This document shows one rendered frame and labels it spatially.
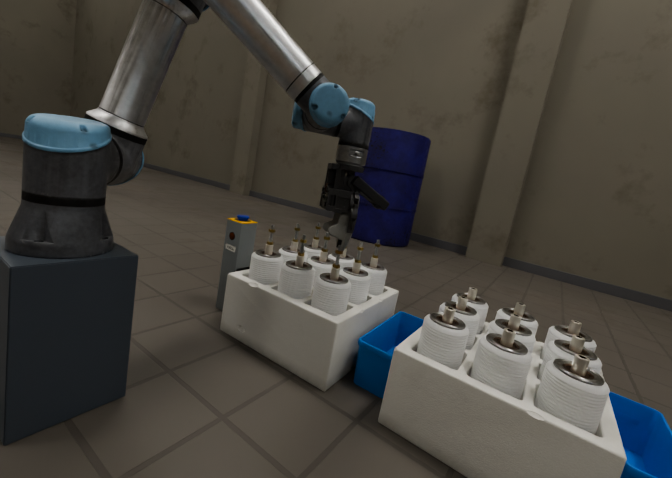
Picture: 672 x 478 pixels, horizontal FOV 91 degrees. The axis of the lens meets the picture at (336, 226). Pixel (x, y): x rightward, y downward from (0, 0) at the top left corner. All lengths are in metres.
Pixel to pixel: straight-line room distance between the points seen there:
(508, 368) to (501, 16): 3.34
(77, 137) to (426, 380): 0.77
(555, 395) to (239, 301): 0.76
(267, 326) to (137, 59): 0.68
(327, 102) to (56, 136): 0.44
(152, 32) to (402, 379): 0.87
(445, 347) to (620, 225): 2.68
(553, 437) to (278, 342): 0.61
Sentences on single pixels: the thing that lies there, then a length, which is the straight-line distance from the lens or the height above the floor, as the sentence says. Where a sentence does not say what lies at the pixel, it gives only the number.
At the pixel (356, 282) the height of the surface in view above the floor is 0.24.
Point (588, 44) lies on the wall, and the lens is 3.56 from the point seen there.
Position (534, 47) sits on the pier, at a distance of 3.45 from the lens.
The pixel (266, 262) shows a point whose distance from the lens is 0.97.
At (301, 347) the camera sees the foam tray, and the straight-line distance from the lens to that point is 0.89.
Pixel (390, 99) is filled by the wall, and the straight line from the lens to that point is 3.83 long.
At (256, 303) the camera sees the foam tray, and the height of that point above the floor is 0.13.
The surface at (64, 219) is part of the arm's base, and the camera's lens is 0.71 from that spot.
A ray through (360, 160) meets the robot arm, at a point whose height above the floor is 0.56.
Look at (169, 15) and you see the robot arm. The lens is 0.85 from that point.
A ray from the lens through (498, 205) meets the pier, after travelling 3.20.
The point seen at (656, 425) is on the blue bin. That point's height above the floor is 0.09.
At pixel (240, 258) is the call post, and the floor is 0.19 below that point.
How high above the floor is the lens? 0.52
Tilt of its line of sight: 9 degrees down
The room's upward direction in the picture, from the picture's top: 11 degrees clockwise
